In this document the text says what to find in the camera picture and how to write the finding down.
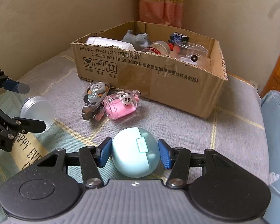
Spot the pink panda bottle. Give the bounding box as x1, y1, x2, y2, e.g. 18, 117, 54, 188
102, 90, 141, 120

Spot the white pill bottle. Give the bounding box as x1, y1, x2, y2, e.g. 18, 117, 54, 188
85, 36, 136, 52

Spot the blue floral bedding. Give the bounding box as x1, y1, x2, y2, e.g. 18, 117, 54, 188
261, 91, 280, 223

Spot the grey elephant toy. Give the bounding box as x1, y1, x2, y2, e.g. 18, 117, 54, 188
121, 29, 152, 51

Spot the cardboard box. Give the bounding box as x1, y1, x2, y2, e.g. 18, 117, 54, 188
70, 20, 229, 119

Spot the pink striped curtain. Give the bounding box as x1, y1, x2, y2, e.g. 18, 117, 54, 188
139, 0, 184, 27

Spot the light blue egg-shaped case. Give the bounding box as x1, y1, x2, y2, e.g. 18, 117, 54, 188
112, 127, 160, 178

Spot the clear round container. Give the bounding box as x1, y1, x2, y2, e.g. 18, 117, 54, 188
172, 41, 211, 70

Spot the grey plaid mat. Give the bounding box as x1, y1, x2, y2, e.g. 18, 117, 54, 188
0, 46, 270, 224

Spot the capsule bottle red label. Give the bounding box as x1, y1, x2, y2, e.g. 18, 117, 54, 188
142, 41, 170, 56

